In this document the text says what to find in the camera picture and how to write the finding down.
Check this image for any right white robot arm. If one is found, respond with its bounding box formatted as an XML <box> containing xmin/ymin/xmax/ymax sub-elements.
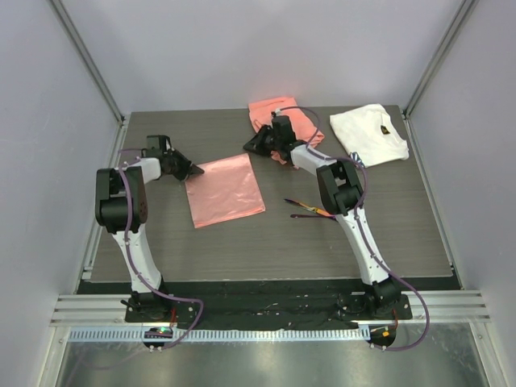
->
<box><xmin>243</xmin><ymin>115</ymin><xmax>401</xmax><ymax>318</ymax></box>

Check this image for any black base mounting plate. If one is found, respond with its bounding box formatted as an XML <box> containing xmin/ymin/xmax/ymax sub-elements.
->
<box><xmin>78</xmin><ymin>277</ymin><xmax>413</xmax><ymax>330</ymax></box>

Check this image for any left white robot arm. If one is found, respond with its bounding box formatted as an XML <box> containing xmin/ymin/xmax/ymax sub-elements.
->
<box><xmin>95</xmin><ymin>135</ymin><xmax>204</xmax><ymax>322</ymax></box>

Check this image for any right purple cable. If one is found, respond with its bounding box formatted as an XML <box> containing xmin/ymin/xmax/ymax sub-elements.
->
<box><xmin>277</xmin><ymin>106</ymin><xmax>431</xmax><ymax>350</ymax></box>

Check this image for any white slotted cable duct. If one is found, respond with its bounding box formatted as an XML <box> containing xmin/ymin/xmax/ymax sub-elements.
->
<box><xmin>68</xmin><ymin>327</ymin><xmax>370</xmax><ymax>343</ymax></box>

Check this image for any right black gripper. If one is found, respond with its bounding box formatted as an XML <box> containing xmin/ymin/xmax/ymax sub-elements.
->
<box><xmin>242</xmin><ymin>125</ymin><xmax>280</xmax><ymax>157</ymax></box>

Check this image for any left aluminium frame post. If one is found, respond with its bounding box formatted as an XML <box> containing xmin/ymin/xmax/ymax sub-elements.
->
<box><xmin>48</xmin><ymin>0</ymin><xmax>124</xmax><ymax>124</ymax></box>

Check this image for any purple cable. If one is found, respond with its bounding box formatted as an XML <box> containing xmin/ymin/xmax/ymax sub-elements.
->
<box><xmin>116</xmin><ymin>148</ymin><xmax>205</xmax><ymax>352</ymax></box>
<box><xmin>277</xmin><ymin>106</ymin><xmax>431</xmax><ymax>350</ymax></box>

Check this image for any right aluminium frame post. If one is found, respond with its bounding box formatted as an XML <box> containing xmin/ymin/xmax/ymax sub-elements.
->
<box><xmin>403</xmin><ymin>0</ymin><xmax>479</xmax><ymax>119</ymax></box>

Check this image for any pink satin napkin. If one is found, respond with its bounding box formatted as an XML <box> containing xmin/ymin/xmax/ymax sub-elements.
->
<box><xmin>185</xmin><ymin>153</ymin><xmax>265</xmax><ymax>228</ymax></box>

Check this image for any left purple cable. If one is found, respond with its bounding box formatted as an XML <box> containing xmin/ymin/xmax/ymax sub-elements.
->
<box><xmin>116</xmin><ymin>148</ymin><xmax>205</xmax><ymax>352</ymax></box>

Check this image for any folded coral cloth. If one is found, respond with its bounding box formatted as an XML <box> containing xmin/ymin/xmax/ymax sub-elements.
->
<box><xmin>248</xmin><ymin>97</ymin><xmax>325</xmax><ymax>147</ymax></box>

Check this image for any aluminium frame post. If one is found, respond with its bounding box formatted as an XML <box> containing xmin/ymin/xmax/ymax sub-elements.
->
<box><xmin>48</xmin><ymin>0</ymin><xmax>124</xmax><ymax>124</ymax></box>
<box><xmin>403</xmin><ymin>0</ymin><xmax>479</xmax><ymax>119</ymax></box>

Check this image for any folded white shirt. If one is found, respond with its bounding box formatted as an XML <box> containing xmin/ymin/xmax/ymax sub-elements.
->
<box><xmin>330</xmin><ymin>104</ymin><xmax>410</xmax><ymax>168</ymax></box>

